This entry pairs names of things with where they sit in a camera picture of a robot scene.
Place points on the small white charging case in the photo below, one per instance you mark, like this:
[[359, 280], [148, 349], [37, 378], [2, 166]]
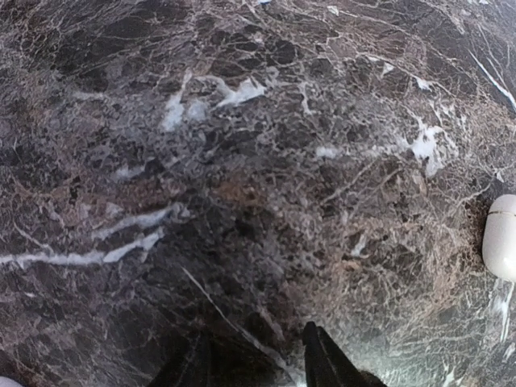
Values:
[[499, 239]]

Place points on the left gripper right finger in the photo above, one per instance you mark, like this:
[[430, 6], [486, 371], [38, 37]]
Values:
[[327, 365]]

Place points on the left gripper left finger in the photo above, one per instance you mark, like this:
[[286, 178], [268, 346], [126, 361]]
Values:
[[189, 364]]

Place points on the white oval charging case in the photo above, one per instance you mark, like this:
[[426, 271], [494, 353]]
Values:
[[7, 382]]

